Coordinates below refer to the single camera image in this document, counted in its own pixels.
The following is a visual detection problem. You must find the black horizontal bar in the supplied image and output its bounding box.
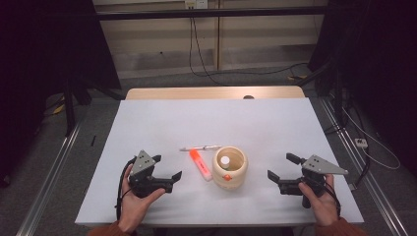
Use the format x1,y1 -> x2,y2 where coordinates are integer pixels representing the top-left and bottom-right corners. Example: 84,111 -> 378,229
96,5 -> 328,22

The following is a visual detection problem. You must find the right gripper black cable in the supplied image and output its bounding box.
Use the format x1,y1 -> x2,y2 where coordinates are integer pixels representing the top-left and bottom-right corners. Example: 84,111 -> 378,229
324,183 -> 342,217

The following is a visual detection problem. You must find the black metal stand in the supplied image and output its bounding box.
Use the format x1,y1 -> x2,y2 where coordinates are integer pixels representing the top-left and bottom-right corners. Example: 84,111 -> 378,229
62,78 -> 126,137
294,58 -> 348,129

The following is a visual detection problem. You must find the white table board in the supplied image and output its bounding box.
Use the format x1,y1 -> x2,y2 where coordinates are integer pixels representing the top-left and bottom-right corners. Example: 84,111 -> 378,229
74,97 -> 365,228

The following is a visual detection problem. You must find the orange and pink highlighter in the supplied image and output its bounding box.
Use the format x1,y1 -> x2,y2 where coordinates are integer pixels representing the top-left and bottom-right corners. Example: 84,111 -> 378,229
189,148 -> 213,182

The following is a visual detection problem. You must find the aluminium floor rail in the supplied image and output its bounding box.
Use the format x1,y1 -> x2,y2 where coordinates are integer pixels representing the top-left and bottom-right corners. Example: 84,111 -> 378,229
319,97 -> 409,236
16,121 -> 83,236

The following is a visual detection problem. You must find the cream ringed pen holder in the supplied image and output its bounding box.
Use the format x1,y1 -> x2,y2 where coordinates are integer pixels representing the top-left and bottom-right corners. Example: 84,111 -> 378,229
211,146 -> 249,191

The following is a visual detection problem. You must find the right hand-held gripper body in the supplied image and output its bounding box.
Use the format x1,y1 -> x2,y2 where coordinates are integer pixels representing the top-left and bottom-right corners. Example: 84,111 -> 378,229
277,154 -> 349,209

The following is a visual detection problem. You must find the wooden table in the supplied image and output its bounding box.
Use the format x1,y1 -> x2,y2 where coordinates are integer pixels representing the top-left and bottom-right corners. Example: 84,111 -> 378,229
125,86 -> 306,100

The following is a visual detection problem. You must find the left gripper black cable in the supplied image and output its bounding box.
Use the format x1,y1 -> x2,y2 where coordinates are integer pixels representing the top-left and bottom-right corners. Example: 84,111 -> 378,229
114,156 -> 137,221

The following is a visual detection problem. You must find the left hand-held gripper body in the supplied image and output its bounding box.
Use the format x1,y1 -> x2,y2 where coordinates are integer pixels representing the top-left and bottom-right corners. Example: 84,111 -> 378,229
128,149 -> 175,200

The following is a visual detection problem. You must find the black power cable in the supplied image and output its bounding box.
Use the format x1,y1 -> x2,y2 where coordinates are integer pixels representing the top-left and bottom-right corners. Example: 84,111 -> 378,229
191,18 -> 227,87
188,8 -> 309,78

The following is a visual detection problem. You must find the black curtain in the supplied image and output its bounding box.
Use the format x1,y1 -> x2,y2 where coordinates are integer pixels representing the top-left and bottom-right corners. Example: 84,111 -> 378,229
0,0 -> 122,185
308,0 -> 417,168

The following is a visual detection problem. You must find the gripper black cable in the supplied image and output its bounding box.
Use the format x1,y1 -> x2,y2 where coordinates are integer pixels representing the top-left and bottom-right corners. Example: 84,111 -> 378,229
114,156 -> 137,221
324,183 -> 342,217

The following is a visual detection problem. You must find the person's right hand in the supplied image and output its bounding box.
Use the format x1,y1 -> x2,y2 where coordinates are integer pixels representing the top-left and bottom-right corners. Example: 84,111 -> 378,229
298,173 -> 342,228

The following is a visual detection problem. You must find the person's left hand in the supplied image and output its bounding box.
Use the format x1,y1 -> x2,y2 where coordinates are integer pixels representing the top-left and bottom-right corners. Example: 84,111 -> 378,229
117,163 -> 166,234

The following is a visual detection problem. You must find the white floor cable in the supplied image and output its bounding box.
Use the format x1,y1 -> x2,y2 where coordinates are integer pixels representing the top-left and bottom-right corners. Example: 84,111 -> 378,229
340,107 -> 401,171

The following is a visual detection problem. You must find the white wall socket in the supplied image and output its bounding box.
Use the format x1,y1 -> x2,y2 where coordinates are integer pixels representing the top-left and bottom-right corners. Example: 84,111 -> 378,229
184,0 -> 209,10

